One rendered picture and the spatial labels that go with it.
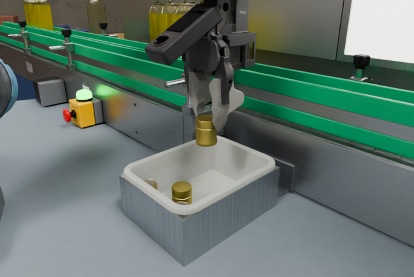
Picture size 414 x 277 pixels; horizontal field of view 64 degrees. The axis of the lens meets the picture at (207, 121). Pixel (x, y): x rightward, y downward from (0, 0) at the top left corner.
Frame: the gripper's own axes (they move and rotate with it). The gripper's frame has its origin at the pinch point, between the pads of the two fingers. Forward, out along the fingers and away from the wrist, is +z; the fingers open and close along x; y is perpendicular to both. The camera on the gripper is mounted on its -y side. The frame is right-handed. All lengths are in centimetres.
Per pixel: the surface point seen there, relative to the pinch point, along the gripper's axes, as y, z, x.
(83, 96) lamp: 0, 7, 53
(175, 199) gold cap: -6.6, 12.0, 0.4
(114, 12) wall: 421, 27, 874
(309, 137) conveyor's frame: 16.0, 4.6, -9.2
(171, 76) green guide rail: 7.5, -3.0, 20.1
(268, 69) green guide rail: 24.8, -3.6, 7.6
